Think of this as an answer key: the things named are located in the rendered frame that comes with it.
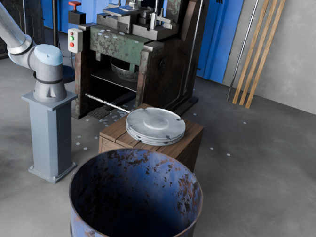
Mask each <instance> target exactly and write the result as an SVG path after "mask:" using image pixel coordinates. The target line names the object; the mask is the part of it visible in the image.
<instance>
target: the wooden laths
mask: <svg viewBox="0 0 316 237"><path fill-rule="evenodd" d="M277 1H278V0H273V2H272V5H271V8H270V11H269V15H268V18H267V20H266V23H265V26H264V29H263V33H262V36H261V39H260V42H259V45H258V48H257V51H256V54H255V57H254V60H253V63H252V66H251V70H250V73H249V76H248V79H247V82H246V85H245V88H244V91H243V94H242V97H241V100H240V103H239V105H242V106H243V104H244V101H245V97H246V94H247V91H248V88H249V86H250V83H251V80H252V77H253V73H254V70H255V67H256V64H257V62H258V59H259V56H260V53H261V49H262V46H263V43H264V40H265V37H266V34H267V31H268V28H269V25H270V22H271V19H272V16H273V13H274V10H275V7H276V4H277ZM285 1H286V0H281V2H280V5H279V8H278V11H277V14H276V17H275V20H274V23H273V26H272V29H271V32H270V35H269V38H268V41H267V44H266V47H265V50H264V53H263V56H262V59H261V62H260V65H259V68H258V71H257V74H256V77H255V80H254V83H253V86H252V89H251V92H250V95H249V98H248V101H247V103H246V106H245V107H246V108H249V107H250V104H251V101H252V98H253V95H254V92H255V90H256V87H257V84H258V81H259V78H260V75H261V72H262V69H263V66H264V63H265V60H266V57H267V54H268V52H269V48H270V45H271V42H272V40H273V37H274V34H275V31H276V28H277V25H278V22H279V19H280V16H281V13H282V10H283V8H284V4H285ZM258 2H259V0H256V3H255V6H254V9H253V13H252V16H251V19H250V22H249V26H248V29H247V32H246V35H245V39H244V42H243V45H242V49H241V52H240V55H239V59H238V62H237V65H236V68H235V72H234V75H233V78H232V82H231V84H230V88H229V92H228V95H227V98H226V101H228V99H229V95H230V92H231V89H232V86H233V83H234V80H235V76H236V73H237V70H238V66H239V63H240V60H241V57H242V53H243V50H244V47H245V44H246V40H247V37H248V34H249V31H250V28H251V25H252V21H253V17H254V14H255V11H256V8H257V5H258ZM268 3H269V0H264V3H263V7H262V10H261V13H260V17H259V20H258V23H257V26H256V29H255V32H254V35H253V39H252V42H251V45H250V48H249V51H248V54H247V58H246V61H245V64H244V67H243V70H242V74H241V77H240V80H239V83H238V86H237V90H236V93H235V96H234V99H233V102H232V103H234V104H236V103H237V99H238V96H239V93H240V90H241V87H242V84H243V81H244V78H245V74H246V71H247V68H248V65H249V62H250V59H251V56H252V53H253V49H254V46H255V43H256V40H257V37H258V34H259V31H260V28H261V24H262V21H263V18H264V15H265V12H266V9H267V6H268Z"/></svg>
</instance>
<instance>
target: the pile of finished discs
mask: <svg viewBox="0 0 316 237"><path fill-rule="evenodd" d="M126 130H127V132H128V133H129V134H130V135H131V136H132V137H133V138H134V139H136V140H138V141H140V140H141V142H142V143H145V144H149V145H154V146H167V145H172V144H175V143H177V142H179V141H180V139H182V138H183V136H184V132H185V123H184V121H183V120H181V119H180V117H179V116H178V115H177V114H175V113H173V112H171V111H168V110H164V109H160V108H146V109H145V110H144V109H142V108H140V109H136V110H134V111H132V112H131V113H129V115H128V117H127V120H126Z"/></svg>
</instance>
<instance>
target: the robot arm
mask: <svg viewBox="0 0 316 237"><path fill-rule="evenodd" d="M0 36H1V37H2V39H3V40H4V41H5V42H6V44H7V50H8V55H9V57H10V59H11V60H12V61H13V62H15V63H16V64H18V65H20V66H24V67H26V68H28V69H31V70H33V71H35V72H36V78H37V81H36V84H35V88H34V91H33V96H34V98H35V99H36V100H38V101H41V102H45V103H55V102H59V101H62V100H64V99H65V98H66V97H67V90H66V88H65V86H64V82H63V56H62V52H61V50H60V49H59V48H57V47H55V46H52V45H47V44H41V45H36V44H35V43H34V41H33V40H32V38H31V37H30V36H29V35H27V34H24V33H23V32H22V31H21V29H20V28H19V26H18V25H17V24H16V22H15V21H14V19H13V18H12V17H11V15H10V14H9V13H8V11H7V10H6V9H5V8H4V6H3V5H2V3H1V2H0Z"/></svg>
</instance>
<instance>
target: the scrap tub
mask: <svg viewBox="0 0 316 237"><path fill-rule="evenodd" d="M69 199H70V203H71V223H70V233H71V237H193V231H194V228H195V226H196V223H197V220H198V218H199V216H200V214H201V212H202V208H203V202H204V197H203V192H202V188H201V186H200V184H199V181H198V180H197V178H196V177H195V175H194V174H193V173H192V172H191V171H190V170H189V169H188V168H187V167H186V166H185V165H183V164H182V163H181V162H179V161H178V160H176V159H174V158H172V157H170V156H168V155H166V154H163V153H160V152H157V151H153V150H148V149H141V148H120V149H113V150H108V151H105V152H102V153H99V154H97V155H95V156H93V157H91V158H89V159H88V160H86V161H85V162H84V163H83V164H82V165H81V166H80V167H79V168H78V169H77V170H76V171H75V173H74V175H73V176H72V178H71V182H70V185H69Z"/></svg>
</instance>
